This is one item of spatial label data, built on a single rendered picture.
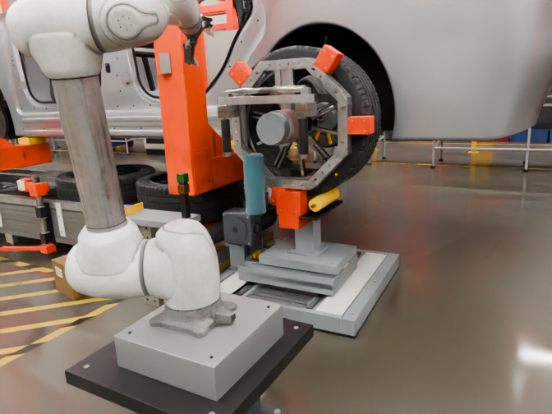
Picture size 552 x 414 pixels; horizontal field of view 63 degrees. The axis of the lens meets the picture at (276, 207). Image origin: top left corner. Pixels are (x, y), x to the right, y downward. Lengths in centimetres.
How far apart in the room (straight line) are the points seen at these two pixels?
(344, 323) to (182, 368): 92
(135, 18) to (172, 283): 63
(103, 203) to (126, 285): 22
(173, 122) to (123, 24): 123
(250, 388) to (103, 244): 51
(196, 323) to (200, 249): 20
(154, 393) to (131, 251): 35
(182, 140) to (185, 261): 111
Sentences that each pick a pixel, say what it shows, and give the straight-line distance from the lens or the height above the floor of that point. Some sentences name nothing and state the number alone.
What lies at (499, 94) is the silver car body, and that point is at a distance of 223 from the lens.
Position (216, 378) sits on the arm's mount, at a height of 36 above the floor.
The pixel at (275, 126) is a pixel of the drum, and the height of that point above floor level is 86.
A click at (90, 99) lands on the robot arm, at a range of 113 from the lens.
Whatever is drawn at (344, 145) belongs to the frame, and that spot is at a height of 77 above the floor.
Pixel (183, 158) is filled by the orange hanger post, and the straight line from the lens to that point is 221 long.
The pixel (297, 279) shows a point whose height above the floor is 14.
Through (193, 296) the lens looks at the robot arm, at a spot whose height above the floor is 49.
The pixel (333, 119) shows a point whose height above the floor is 84.
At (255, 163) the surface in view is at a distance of 190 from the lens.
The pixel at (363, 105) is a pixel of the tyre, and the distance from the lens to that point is 190.
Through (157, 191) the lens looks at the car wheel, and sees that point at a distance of 263.
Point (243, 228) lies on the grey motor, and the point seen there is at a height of 33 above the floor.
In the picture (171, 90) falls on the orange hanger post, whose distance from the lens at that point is 221.
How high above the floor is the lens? 99
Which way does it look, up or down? 14 degrees down
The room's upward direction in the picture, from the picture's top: 3 degrees counter-clockwise
